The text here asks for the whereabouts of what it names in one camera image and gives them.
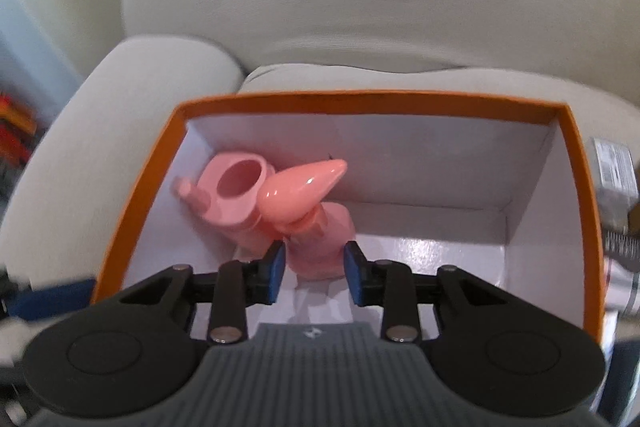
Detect pink glossy figurine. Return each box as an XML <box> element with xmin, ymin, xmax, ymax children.
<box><xmin>172</xmin><ymin>155</ymin><xmax>358</xmax><ymax>280</ymax></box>

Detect beige fabric sofa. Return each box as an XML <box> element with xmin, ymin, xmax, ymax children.
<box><xmin>0</xmin><ymin>0</ymin><xmax>640</xmax><ymax>280</ymax></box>

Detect white labelled packet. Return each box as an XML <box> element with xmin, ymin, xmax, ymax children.
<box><xmin>602</xmin><ymin>227</ymin><xmax>640</xmax><ymax>315</ymax></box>

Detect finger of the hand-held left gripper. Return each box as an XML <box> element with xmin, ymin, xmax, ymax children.
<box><xmin>0</xmin><ymin>268</ymin><xmax>97</xmax><ymax>324</ymax></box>

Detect red and orange objects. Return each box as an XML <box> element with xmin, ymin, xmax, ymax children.
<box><xmin>0</xmin><ymin>92</ymin><xmax>38</xmax><ymax>168</ymax></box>

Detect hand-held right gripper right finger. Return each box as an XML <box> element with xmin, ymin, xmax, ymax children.
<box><xmin>342</xmin><ymin>241</ymin><xmax>521</xmax><ymax>343</ymax></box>

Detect grey labelled box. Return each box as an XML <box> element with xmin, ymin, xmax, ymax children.
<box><xmin>591</xmin><ymin>137</ymin><xmax>640</xmax><ymax>228</ymax></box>

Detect orange cardboard box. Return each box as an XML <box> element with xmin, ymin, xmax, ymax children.
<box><xmin>89</xmin><ymin>89</ymin><xmax>610</xmax><ymax>348</ymax></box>

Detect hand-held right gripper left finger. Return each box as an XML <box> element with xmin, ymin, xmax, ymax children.
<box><xmin>107</xmin><ymin>241</ymin><xmax>287</xmax><ymax>344</ymax></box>

